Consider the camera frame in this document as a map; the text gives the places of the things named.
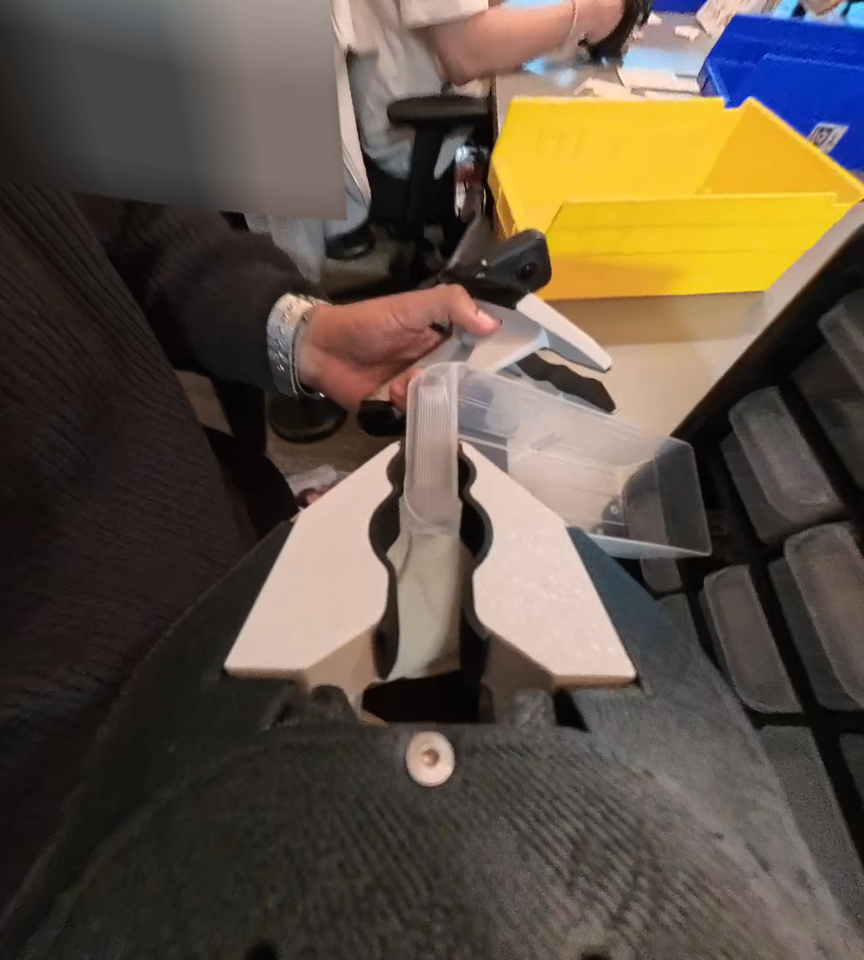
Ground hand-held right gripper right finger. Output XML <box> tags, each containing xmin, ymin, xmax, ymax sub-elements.
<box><xmin>460</xmin><ymin>444</ymin><xmax>639</xmax><ymax>690</ymax></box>

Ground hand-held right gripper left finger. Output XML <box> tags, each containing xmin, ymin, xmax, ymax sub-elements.
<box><xmin>223</xmin><ymin>441</ymin><xmax>407</xmax><ymax>690</ymax></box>

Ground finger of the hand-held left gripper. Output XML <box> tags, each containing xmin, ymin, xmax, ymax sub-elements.
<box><xmin>490</xmin><ymin>351</ymin><xmax>619</xmax><ymax>416</ymax></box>
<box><xmin>498</xmin><ymin>294</ymin><xmax>615</xmax><ymax>375</ymax></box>

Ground clear plastic drawer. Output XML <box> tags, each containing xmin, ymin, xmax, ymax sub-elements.
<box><xmin>402</xmin><ymin>362</ymin><xmax>712</xmax><ymax>560</ymax></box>

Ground yellow plastic bin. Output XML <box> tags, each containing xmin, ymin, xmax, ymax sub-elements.
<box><xmin>486</xmin><ymin>96</ymin><xmax>864</xmax><ymax>303</ymax></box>

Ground rows of clear cabinet drawers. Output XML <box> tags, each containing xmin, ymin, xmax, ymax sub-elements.
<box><xmin>638</xmin><ymin>285</ymin><xmax>864</xmax><ymax>924</ymax></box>

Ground black drawer cabinet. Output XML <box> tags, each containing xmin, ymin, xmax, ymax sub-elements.
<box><xmin>638</xmin><ymin>206</ymin><xmax>864</xmax><ymax>960</ymax></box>

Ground person's left forearm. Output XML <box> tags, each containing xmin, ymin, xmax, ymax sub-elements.
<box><xmin>75</xmin><ymin>191</ymin><xmax>321</xmax><ymax>391</ymax></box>

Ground person's left hand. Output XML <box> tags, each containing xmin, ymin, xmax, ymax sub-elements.
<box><xmin>293</xmin><ymin>283</ymin><xmax>501</xmax><ymax>410</ymax></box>

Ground person's beige trousers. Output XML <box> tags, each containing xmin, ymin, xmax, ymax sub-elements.
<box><xmin>385</xmin><ymin>525</ymin><xmax>471</xmax><ymax>680</ymax></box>

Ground black office chair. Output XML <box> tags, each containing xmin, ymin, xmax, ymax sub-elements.
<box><xmin>360</xmin><ymin>96</ymin><xmax>495</xmax><ymax>290</ymax></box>

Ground silver wristwatch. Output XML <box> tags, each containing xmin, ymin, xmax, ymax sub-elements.
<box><xmin>265</xmin><ymin>292</ymin><xmax>330</xmax><ymax>399</ymax></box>

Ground grey table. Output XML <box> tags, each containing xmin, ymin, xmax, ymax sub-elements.
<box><xmin>492</xmin><ymin>22</ymin><xmax>726</xmax><ymax>102</ymax></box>

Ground person's black sweater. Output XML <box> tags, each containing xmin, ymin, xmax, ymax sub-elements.
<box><xmin>0</xmin><ymin>172</ymin><xmax>298</xmax><ymax>960</ymax></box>

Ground blue plastic bin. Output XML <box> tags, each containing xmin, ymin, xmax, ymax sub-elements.
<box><xmin>698</xmin><ymin>11</ymin><xmax>864</xmax><ymax>175</ymax></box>

